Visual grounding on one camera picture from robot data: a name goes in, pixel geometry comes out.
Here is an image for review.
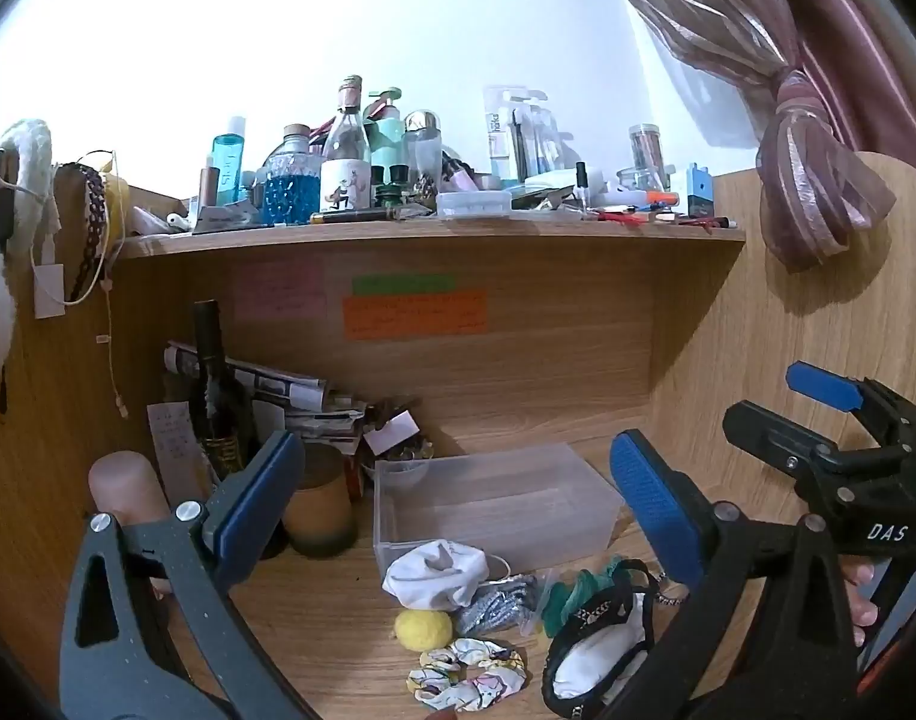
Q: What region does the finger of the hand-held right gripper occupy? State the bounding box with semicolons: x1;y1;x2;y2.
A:
722;400;841;478
786;361;905;430

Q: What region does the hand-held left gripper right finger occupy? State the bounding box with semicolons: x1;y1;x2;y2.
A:
599;429;858;720

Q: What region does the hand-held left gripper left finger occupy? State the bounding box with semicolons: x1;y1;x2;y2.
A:
59;430;316;720

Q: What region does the white soft pad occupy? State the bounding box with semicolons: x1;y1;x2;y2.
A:
554;591;648;700

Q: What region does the person's right hand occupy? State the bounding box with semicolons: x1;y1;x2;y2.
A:
842;561;880;647

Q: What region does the brown green cup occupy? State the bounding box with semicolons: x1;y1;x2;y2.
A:
281;442;358;559

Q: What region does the black patterned headband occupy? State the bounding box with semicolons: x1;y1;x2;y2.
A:
540;559;660;719

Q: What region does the white paper receipt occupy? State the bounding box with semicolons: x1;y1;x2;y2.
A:
146;400;202;507

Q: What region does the dark wine bottle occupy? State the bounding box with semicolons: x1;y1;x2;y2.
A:
188;300;260;485

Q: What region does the stack of newspapers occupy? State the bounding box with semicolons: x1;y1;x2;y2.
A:
164;341;369;455

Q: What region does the green scrunchie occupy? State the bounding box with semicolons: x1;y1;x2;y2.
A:
539;555;633;637

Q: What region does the pink cylinder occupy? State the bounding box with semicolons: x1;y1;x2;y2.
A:
89;451;175;601

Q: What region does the small glass bowl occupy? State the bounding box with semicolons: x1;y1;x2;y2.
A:
360;441;435;497

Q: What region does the white card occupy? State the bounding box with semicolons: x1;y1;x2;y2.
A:
362;410;421;455

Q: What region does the clear plastic box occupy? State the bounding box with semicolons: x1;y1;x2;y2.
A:
373;441;625;578

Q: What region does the white face mask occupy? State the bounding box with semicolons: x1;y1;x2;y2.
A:
381;538;513;612

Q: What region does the yellow felt ball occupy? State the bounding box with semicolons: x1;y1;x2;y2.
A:
394;607;455;652

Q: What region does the red pen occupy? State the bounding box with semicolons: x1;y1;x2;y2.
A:
596;211;738;230

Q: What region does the blue small box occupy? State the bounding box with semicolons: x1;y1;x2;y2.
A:
686;162;715;220

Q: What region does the floral yellow white scrunchie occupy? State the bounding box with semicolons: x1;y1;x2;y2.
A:
405;637;528;712

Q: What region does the orange sticky note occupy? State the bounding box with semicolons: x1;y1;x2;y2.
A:
343;291;489;341

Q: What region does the green sticky note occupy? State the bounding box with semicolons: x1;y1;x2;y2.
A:
353;274;457;296

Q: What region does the clear jar of pencils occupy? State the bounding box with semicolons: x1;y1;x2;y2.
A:
627;123;666;193

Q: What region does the pink striped curtain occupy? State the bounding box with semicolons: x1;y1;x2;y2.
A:
591;0;916;275

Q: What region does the white paper tag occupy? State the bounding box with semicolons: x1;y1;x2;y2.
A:
33;264;70;317

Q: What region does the black pen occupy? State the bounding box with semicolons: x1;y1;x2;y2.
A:
311;209;396;225

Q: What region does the blue beads bottle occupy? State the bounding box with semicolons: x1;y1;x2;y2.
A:
261;125;325;227

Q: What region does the wooden shelf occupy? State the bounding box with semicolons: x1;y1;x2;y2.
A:
115;217;748;265

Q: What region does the brown patterned headband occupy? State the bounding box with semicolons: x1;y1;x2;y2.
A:
60;161;108;302

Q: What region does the yellow headband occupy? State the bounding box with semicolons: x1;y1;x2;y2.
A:
98;150;133;248

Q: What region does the teal liquid bottle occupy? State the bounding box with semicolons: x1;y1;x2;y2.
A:
209;115;249;208

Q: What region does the clear glass bottle white label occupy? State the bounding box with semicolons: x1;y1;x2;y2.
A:
320;75;373;215

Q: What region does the white plastic container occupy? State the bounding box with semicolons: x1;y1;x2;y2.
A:
435;190;513;221

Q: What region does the mint green pump bottle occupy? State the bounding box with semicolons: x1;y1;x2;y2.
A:
366;86;406;182

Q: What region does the clear brush packaging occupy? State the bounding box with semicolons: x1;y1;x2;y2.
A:
482;85;565;182

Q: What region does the clear bottle silver cap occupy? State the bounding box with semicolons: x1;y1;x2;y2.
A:
403;110;445;197

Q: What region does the black white braided cord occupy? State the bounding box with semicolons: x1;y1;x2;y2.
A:
654;572;690;610

